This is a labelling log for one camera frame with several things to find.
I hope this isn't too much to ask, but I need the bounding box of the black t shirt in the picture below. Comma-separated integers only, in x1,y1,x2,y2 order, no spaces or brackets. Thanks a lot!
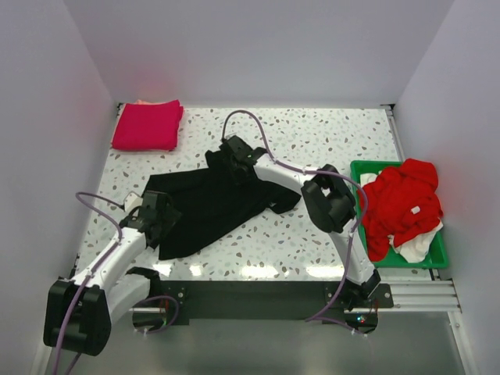
145,151,301,260

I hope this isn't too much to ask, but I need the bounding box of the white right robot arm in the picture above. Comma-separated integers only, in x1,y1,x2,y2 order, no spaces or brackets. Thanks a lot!
220,136,380,309

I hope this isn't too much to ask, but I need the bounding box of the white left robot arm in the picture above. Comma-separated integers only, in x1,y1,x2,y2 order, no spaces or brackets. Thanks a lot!
43,191,181,356

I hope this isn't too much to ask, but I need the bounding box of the folded pink t shirt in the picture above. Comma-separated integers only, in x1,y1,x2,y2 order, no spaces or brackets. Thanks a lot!
111,100,184,152

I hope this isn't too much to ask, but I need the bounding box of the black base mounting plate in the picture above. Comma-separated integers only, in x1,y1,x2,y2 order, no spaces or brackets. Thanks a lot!
134,280,394,328

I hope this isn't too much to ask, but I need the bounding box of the folded peach t shirt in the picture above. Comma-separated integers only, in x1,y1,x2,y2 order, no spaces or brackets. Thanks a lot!
134,100,166,105

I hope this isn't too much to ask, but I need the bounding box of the red t shirt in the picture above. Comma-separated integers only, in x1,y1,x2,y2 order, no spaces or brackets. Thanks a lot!
357,158,445,263

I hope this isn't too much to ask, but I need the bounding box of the green plastic basket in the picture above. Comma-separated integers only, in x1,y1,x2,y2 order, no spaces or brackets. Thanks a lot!
350,160,449,270

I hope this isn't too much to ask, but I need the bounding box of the aluminium rail frame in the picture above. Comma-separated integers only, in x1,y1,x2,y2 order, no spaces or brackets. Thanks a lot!
380,103,480,375

